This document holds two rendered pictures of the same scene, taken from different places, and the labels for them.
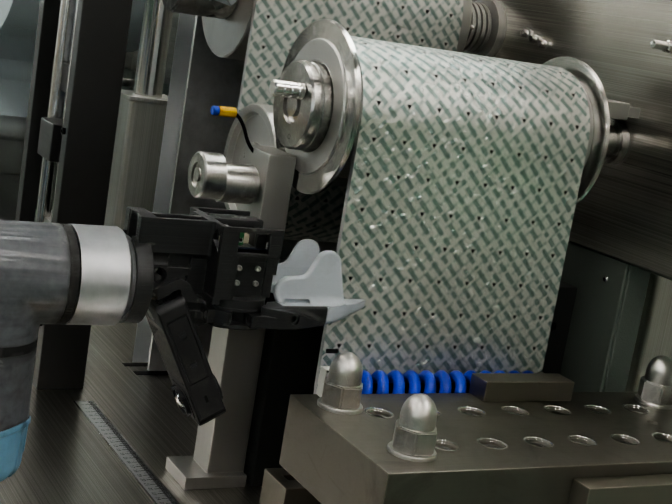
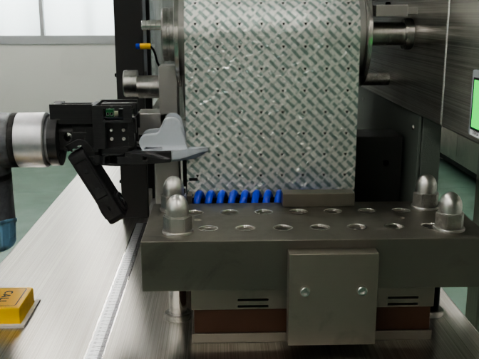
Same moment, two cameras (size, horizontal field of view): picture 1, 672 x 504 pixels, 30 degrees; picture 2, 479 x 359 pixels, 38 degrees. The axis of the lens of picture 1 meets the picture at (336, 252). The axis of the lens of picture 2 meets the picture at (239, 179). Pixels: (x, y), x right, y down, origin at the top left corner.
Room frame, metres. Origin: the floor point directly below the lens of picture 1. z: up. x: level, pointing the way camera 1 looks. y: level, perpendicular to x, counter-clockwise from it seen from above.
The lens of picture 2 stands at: (0.22, -0.50, 1.28)
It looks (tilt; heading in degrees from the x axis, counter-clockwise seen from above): 13 degrees down; 28
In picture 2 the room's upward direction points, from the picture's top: straight up
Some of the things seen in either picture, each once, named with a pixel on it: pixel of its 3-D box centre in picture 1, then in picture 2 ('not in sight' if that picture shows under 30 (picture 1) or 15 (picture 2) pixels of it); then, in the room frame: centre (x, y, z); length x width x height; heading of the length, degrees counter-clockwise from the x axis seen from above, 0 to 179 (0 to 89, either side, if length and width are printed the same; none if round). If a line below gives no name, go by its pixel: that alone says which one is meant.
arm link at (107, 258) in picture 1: (94, 274); (38, 139); (0.92, 0.18, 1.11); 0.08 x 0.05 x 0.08; 29
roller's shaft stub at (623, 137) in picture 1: (587, 138); (386, 33); (1.21, -0.22, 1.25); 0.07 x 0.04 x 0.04; 119
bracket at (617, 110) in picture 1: (599, 104); (392, 9); (1.21, -0.23, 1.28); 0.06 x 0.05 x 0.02; 119
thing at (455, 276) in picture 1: (450, 287); (271, 137); (1.07, -0.10, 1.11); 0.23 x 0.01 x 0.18; 119
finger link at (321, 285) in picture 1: (325, 285); (173, 138); (0.99, 0.00, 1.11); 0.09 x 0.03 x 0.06; 118
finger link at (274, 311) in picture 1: (272, 311); (139, 155); (0.97, 0.04, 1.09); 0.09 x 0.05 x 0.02; 118
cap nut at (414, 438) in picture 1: (417, 423); (177, 213); (0.87, -0.08, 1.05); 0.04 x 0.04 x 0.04
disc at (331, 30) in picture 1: (315, 106); (178, 34); (1.06, 0.04, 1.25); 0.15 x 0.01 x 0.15; 29
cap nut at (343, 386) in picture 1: (344, 379); (173, 192); (0.95, -0.02, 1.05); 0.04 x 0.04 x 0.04
